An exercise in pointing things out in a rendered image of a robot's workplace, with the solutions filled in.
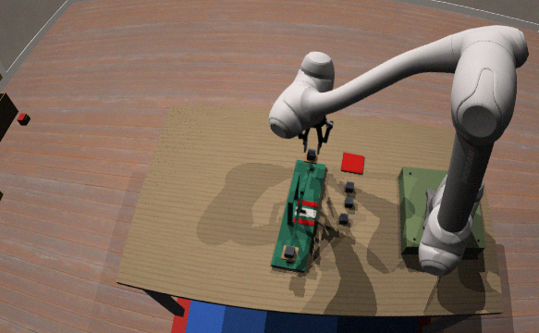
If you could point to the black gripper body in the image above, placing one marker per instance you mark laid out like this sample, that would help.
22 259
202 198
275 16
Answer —
321 123

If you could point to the red flat square plate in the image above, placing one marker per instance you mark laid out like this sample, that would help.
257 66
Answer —
352 163

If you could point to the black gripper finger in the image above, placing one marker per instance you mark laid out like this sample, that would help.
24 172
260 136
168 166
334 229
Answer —
329 126
304 137

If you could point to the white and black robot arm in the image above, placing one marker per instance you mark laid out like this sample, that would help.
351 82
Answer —
482 102

